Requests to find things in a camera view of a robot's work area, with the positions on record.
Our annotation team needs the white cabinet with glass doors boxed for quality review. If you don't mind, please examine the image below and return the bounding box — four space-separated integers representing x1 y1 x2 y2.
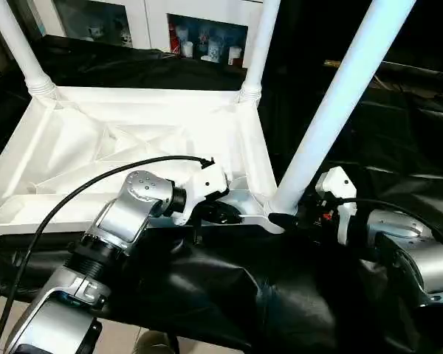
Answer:
26 0 267 71

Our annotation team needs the white plastic table top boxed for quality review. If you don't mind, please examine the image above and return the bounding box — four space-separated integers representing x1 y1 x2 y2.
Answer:
0 85 286 244

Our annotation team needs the black furniture with gold label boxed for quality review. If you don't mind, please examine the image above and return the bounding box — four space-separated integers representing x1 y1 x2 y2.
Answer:
266 0 443 82

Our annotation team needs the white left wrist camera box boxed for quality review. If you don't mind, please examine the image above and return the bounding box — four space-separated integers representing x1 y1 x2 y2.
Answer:
168 162 230 226

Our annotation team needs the black mat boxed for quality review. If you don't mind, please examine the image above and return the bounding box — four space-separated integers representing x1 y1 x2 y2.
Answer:
0 33 443 354

